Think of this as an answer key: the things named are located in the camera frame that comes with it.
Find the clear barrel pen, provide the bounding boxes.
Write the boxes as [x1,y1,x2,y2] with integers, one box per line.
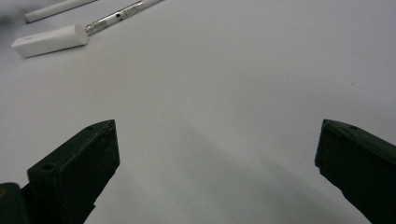
[85,0,164,36]

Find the white pen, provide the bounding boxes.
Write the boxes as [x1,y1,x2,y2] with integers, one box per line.
[23,0,96,24]

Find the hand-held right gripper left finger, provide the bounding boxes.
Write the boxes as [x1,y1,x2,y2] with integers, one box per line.
[21,119,120,224]

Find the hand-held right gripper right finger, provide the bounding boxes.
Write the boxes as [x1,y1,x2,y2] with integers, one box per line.
[314,119,396,224]

